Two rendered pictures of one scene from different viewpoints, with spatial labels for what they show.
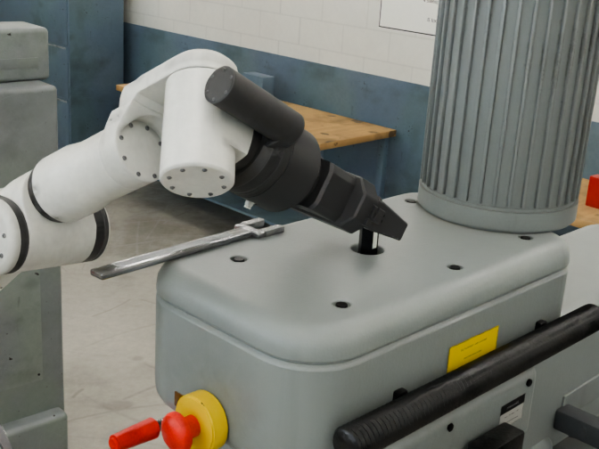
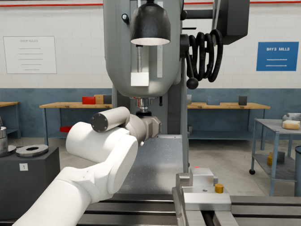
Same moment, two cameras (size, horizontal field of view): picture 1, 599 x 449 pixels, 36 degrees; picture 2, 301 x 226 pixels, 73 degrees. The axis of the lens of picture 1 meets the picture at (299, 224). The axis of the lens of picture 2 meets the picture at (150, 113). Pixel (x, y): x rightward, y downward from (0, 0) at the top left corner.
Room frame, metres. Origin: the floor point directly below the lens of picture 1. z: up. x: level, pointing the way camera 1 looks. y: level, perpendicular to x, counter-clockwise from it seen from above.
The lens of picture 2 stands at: (0.50, 0.30, 1.35)
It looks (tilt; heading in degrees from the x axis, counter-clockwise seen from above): 9 degrees down; 318
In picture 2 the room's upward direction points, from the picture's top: straight up
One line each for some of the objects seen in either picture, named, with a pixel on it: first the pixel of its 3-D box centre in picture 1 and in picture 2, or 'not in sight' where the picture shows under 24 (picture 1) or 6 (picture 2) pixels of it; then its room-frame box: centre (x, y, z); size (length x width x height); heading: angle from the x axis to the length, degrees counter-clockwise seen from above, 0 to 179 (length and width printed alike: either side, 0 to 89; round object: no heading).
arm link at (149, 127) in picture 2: not in sight; (132, 130); (0.91, 0.00, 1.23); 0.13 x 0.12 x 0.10; 31
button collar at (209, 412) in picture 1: (201, 421); not in sight; (0.79, 0.08, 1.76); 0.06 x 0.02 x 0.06; 46
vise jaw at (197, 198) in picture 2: not in sight; (205, 197); (0.79, -0.16, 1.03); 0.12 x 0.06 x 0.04; 47
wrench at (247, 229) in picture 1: (191, 247); not in sight; (0.91, 0.11, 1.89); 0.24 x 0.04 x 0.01; 139
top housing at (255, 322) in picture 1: (370, 311); not in sight; (0.96, -0.09, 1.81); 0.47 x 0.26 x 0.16; 136
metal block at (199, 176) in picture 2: not in sight; (200, 180); (0.83, -0.20, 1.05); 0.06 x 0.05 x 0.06; 47
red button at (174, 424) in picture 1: (182, 429); not in sight; (0.77, 0.10, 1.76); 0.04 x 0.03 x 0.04; 46
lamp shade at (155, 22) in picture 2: not in sight; (150, 23); (0.78, 0.05, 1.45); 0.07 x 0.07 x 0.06
